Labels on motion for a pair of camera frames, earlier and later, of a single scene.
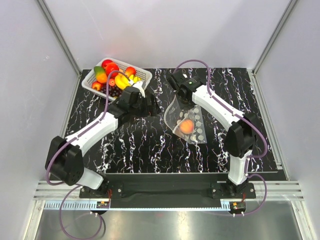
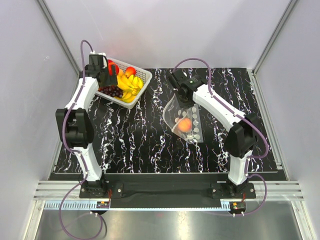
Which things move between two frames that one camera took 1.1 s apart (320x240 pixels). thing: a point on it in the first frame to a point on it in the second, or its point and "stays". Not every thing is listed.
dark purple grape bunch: (113, 91) stays
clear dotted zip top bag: (186, 123) stays
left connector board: (102, 204) stays
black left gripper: (150, 109) to (111, 79)
